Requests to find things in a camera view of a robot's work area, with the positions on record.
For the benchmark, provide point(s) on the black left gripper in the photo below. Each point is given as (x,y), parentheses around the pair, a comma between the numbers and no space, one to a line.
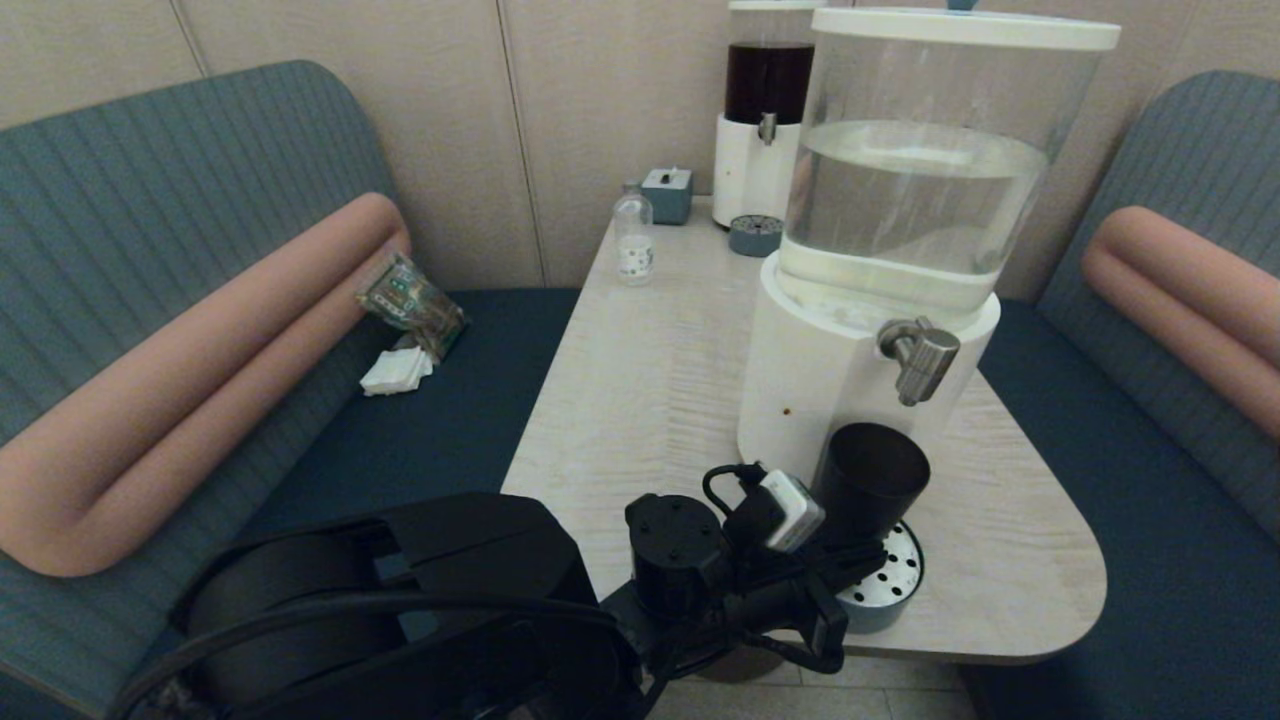
(770,595)

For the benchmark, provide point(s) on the black plastic cup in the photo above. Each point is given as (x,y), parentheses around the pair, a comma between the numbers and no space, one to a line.
(865,480)

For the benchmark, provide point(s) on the silver water dispenser tap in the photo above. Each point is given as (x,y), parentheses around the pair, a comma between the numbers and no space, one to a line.
(925,360)

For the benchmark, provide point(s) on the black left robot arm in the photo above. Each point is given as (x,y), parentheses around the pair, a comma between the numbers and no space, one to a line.
(470,540)

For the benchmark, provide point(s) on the large blue perforated drip tray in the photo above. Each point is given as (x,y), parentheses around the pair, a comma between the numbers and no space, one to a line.
(895,580)

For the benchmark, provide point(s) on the large clear water dispenser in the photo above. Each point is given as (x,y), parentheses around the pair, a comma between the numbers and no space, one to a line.
(830,390)

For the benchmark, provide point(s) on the blue upholstered bench sofa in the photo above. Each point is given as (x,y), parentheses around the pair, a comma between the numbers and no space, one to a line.
(420,440)
(1150,520)

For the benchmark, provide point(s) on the small blue drip tray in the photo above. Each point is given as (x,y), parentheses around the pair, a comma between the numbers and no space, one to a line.
(755,236)

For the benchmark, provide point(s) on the small clear plastic bottle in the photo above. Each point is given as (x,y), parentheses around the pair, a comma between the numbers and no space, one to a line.
(634,248)

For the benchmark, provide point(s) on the small dark drink dispenser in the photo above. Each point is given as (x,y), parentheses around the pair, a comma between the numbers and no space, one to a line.
(750,170)

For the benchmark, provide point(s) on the teal tissue box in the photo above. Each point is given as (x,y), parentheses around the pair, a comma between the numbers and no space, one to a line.
(668,198)

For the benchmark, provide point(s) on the pink bolster cushion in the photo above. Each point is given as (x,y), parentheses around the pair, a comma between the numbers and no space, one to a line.
(200,380)
(1190,300)

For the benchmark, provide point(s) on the small silver dispenser tap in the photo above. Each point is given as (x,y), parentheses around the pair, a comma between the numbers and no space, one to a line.
(767,128)

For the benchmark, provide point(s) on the white paper napkins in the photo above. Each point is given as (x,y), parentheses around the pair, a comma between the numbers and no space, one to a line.
(398,370)

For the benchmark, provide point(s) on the clear plastic snack bag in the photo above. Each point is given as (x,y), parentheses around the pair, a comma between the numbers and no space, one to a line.
(412,303)

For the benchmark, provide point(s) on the blue dispenser lid knob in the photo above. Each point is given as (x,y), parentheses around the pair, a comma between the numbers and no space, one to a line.
(964,5)

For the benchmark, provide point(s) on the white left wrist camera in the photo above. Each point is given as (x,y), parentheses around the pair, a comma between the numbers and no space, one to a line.
(795,510)

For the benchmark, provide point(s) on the golden table pedestal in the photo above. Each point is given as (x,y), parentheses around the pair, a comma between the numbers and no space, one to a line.
(770,668)

